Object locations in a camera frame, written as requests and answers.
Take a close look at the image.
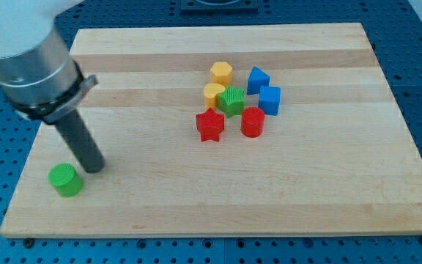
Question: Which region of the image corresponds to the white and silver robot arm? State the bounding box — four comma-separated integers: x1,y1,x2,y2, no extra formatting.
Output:
0,0,97,124

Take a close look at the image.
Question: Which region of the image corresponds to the red star block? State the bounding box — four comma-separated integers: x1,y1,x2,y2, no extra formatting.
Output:
196,108,225,142

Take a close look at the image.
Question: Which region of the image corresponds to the green star block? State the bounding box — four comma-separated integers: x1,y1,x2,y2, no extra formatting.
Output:
218,86,245,118

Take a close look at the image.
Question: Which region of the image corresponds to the yellow heart block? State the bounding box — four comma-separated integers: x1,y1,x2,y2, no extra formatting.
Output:
203,83,226,110

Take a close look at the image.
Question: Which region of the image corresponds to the red cylinder block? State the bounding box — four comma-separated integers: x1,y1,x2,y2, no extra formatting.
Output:
240,107,265,138

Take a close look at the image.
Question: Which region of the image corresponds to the yellow hexagon block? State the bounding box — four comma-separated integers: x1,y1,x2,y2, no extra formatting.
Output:
210,62,234,87

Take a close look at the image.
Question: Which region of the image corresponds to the blue cube block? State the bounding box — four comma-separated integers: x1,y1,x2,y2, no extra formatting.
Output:
258,86,281,116

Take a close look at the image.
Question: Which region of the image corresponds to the blue triangle block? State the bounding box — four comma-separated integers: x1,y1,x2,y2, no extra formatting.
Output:
247,66,270,95

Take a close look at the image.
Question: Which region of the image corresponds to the wooden board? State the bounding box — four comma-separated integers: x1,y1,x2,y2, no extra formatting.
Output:
0,23,422,238

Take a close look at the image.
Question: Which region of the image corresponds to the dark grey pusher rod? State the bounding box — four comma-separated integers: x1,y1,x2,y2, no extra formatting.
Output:
54,110,106,174

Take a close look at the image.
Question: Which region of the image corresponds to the green cylinder block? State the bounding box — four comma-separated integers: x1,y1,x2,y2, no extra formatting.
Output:
48,164,84,197

